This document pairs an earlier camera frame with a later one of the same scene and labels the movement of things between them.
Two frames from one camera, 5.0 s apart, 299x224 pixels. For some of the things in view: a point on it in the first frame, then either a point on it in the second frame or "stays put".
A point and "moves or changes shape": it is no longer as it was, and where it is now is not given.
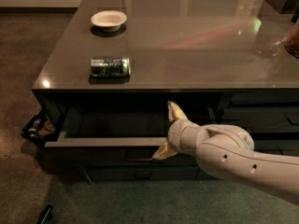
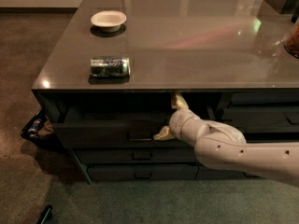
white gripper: [176, 135] → [179, 122]
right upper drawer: [264, 116] stays put
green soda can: [109, 66] stays put
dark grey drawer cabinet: [219, 53] stays put
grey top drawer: [104, 135] moves or changes shape
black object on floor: [46, 216] stays put
